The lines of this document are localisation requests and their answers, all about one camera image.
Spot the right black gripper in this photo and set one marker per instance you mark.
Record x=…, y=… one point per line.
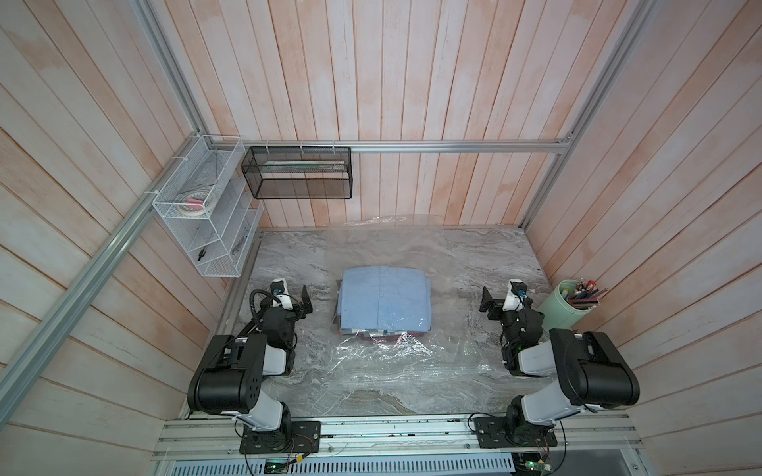
x=488, y=302

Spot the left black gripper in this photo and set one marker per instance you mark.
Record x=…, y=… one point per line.
x=306, y=300

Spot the light blue shirt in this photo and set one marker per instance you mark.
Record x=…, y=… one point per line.
x=385, y=298

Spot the red black plaid shirt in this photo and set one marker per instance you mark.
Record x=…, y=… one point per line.
x=376, y=334

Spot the clear plastic vacuum bag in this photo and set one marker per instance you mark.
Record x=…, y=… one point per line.
x=455, y=368

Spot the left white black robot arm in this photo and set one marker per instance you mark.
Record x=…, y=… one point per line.
x=228, y=381

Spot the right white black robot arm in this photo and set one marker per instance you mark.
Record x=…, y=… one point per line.
x=587, y=372

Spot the green pen holder cup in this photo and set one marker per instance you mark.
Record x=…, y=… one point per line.
x=558, y=312

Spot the pens in cup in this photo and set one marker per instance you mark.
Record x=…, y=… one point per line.
x=586, y=295

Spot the tape roll on shelf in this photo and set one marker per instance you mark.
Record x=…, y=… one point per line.
x=197, y=203

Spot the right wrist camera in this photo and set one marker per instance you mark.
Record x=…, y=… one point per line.
x=517, y=297

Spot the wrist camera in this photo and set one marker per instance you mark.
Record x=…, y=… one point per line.
x=279, y=289
x=517, y=297

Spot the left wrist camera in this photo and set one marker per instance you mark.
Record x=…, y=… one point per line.
x=279, y=289

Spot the white wire shelf rack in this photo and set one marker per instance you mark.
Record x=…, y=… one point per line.
x=218, y=243

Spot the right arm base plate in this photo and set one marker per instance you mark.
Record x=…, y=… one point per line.
x=511, y=432

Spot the black mesh wall basket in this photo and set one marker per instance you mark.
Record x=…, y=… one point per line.
x=299, y=172

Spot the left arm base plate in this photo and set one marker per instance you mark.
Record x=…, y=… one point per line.
x=298, y=437

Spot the aluminium front rail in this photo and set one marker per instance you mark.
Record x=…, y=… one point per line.
x=214, y=437

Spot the aluminium wall frame rail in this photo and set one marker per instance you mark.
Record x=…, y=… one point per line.
x=98, y=98

